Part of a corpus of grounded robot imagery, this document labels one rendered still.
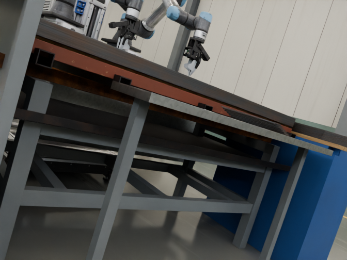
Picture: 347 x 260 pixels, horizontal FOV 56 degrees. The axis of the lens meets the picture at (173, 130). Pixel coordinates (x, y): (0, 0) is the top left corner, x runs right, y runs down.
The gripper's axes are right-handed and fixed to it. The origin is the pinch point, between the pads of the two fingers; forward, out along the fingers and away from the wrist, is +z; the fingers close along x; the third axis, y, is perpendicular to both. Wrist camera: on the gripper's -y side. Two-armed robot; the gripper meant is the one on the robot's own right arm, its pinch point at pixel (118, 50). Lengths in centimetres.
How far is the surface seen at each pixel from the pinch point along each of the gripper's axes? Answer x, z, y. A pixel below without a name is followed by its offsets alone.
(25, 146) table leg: -61, 48, -53
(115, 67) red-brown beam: -62, 13, -29
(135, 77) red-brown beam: -62, 14, -20
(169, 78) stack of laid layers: -62, 10, -4
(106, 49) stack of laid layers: -62, 8, -35
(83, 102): 16.4, 35.7, -4.1
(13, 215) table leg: -61, 73, -50
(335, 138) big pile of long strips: -85, 10, 106
